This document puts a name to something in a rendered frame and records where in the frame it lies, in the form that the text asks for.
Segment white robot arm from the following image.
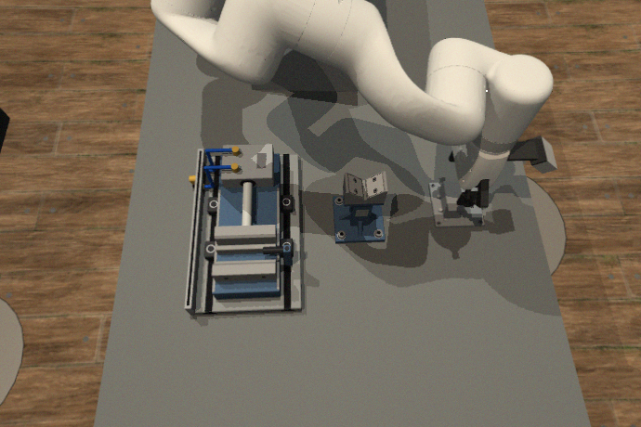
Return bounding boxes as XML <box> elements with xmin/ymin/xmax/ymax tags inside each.
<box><xmin>150</xmin><ymin>0</ymin><xmax>557</xmax><ymax>174</ymax></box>

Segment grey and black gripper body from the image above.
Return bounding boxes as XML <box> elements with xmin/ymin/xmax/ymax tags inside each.
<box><xmin>452</xmin><ymin>142</ymin><xmax>510</xmax><ymax>189</ymax></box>

